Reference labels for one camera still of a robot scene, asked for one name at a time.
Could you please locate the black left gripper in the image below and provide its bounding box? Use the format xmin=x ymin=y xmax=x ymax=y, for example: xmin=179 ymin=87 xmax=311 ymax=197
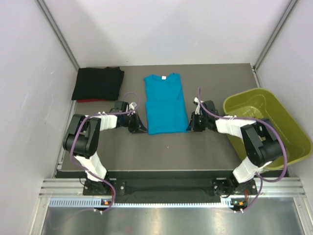
xmin=122 ymin=111 xmax=148 ymax=134

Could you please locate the blue t-shirt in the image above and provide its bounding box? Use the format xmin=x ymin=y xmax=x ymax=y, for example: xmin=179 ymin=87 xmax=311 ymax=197
xmin=144 ymin=73 xmax=189 ymax=135

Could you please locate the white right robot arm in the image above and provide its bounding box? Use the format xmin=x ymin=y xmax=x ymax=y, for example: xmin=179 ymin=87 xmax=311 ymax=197
xmin=187 ymin=98 xmax=287 ymax=194

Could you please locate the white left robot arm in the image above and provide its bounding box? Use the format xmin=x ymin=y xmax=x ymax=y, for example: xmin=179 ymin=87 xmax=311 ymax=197
xmin=63 ymin=100 xmax=148 ymax=194

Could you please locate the folded black t-shirt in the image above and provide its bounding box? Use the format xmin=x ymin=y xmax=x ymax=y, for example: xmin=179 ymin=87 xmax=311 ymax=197
xmin=71 ymin=67 xmax=124 ymax=101

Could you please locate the folded red t-shirt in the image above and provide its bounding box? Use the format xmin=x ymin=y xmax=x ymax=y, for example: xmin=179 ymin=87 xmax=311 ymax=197
xmin=77 ymin=98 xmax=107 ymax=103

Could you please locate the green plastic laundry basket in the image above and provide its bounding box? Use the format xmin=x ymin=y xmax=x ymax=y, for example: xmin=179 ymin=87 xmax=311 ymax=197
xmin=223 ymin=88 xmax=313 ymax=165

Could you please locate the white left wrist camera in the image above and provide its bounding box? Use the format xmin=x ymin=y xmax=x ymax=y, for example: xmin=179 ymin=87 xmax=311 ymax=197
xmin=128 ymin=102 xmax=137 ymax=116

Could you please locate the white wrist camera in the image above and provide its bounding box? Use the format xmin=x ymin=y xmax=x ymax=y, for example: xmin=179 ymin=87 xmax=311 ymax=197
xmin=194 ymin=97 xmax=202 ymax=115
xmin=128 ymin=102 xmax=137 ymax=116

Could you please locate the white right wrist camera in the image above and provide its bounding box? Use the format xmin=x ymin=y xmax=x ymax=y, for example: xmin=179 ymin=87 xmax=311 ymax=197
xmin=194 ymin=97 xmax=202 ymax=115

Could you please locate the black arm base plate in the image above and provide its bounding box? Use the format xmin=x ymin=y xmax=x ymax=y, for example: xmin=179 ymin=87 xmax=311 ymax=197
xmin=83 ymin=170 xmax=260 ymax=203

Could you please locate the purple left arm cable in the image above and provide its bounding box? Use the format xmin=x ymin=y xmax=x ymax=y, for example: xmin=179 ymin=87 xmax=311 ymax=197
xmin=69 ymin=92 xmax=140 ymax=213

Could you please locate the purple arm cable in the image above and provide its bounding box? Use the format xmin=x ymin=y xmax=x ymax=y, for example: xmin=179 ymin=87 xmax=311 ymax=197
xmin=69 ymin=92 xmax=140 ymax=213
xmin=197 ymin=87 xmax=288 ymax=213

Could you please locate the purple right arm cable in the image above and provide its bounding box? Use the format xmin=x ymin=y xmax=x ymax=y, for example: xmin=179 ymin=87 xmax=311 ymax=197
xmin=197 ymin=87 xmax=288 ymax=213

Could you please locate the aluminium front frame rail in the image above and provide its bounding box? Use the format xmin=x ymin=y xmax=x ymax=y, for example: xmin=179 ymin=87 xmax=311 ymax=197
xmin=39 ymin=177 xmax=306 ymax=209

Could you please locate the right aluminium corner post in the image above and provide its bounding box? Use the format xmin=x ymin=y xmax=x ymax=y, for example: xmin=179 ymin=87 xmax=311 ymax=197
xmin=253 ymin=0 xmax=300 ymax=70

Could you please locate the aluminium corner post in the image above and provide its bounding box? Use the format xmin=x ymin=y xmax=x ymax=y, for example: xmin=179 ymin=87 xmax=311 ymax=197
xmin=253 ymin=0 xmax=300 ymax=70
xmin=35 ymin=0 xmax=79 ymax=70

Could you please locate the left aluminium corner post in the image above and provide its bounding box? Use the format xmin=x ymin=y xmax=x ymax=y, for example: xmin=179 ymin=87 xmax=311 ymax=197
xmin=35 ymin=0 xmax=79 ymax=70

